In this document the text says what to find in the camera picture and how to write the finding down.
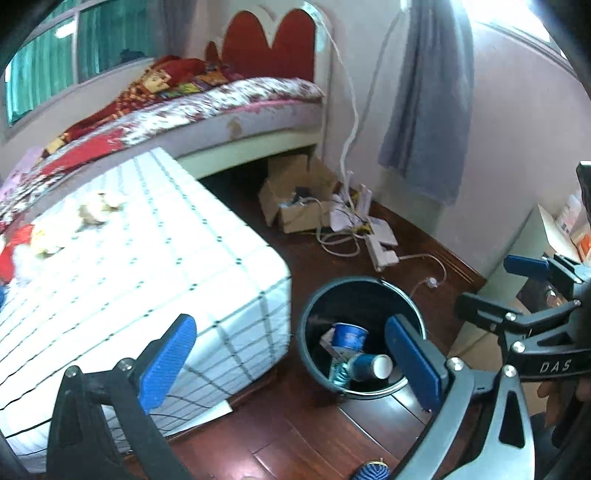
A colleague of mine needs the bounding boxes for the pale bedside cabinet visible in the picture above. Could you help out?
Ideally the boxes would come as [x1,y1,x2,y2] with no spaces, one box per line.
[455,203,591,365]

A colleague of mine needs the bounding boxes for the person's dark trousers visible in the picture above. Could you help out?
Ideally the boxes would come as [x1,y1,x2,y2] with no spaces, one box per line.
[529,413,591,480]

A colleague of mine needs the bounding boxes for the pink orange paper cartons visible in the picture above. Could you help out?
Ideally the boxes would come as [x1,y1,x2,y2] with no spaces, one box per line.
[554,194,591,264]

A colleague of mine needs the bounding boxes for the red patterned blanket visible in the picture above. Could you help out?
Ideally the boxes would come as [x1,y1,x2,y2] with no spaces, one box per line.
[39,55,245,160]

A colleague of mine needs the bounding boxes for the open cardboard box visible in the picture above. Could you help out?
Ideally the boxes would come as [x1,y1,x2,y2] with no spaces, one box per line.
[257,154,340,234]

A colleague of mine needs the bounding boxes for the white plastic wrapper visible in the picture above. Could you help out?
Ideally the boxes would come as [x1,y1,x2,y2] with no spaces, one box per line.
[11,244,42,287]

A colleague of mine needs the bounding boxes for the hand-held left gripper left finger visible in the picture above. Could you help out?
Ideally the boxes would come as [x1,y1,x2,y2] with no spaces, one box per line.
[46,314,200,480]

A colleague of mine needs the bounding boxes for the white power strip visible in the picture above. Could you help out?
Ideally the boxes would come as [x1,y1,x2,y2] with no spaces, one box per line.
[365,235,400,272]

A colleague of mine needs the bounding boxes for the crumpled tissue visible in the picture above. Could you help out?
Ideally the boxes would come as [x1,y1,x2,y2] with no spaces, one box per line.
[30,226,65,257]
[76,189,125,229]

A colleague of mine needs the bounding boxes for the grey blue curtain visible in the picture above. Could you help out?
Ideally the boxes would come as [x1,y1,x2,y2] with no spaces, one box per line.
[378,0,476,206]

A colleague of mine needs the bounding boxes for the white checked mattress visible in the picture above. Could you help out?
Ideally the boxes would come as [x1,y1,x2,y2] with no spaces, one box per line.
[0,147,293,462]

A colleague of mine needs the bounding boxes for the clear plastic bottle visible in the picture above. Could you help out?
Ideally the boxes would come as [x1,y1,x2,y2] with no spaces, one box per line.
[329,360,356,393]

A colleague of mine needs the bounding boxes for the bright window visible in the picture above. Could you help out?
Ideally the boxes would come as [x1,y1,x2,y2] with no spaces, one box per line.
[475,0,571,63]

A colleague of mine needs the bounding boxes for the person's right hand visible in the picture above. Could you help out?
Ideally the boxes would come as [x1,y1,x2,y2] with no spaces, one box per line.
[536,381,563,432]

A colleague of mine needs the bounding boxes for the pink cloth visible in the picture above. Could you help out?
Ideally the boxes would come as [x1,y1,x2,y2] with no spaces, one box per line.
[0,145,44,204]

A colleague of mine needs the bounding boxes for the black trash bin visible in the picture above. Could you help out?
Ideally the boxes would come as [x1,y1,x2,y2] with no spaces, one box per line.
[298,275,428,400]

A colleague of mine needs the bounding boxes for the pile of white papers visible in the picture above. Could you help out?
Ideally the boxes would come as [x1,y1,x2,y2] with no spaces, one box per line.
[330,184,399,250]

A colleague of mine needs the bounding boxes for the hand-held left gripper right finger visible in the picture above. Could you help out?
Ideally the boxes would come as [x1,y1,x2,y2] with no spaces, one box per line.
[383,315,542,480]

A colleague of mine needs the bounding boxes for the blue ribbed object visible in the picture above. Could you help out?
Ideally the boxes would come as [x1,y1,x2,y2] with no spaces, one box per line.
[351,458,391,480]

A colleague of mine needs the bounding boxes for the floral bed sheet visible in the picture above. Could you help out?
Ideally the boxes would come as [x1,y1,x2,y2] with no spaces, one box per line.
[0,78,326,222]

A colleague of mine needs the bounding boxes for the white bed red headboard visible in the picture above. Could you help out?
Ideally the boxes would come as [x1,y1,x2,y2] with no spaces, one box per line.
[0,0,334,232]

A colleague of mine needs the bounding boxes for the blue paper cup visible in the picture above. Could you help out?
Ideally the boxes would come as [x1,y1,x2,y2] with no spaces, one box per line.
[348,353,393,383]
[332,322,369,354]

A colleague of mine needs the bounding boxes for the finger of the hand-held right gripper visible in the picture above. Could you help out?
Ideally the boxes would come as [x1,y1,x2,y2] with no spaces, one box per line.
[455,292,583,356]
[503,254,591,301]

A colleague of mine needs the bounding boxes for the window with green curtain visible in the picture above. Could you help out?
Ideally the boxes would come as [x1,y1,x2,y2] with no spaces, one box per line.
[4,0,174,127]

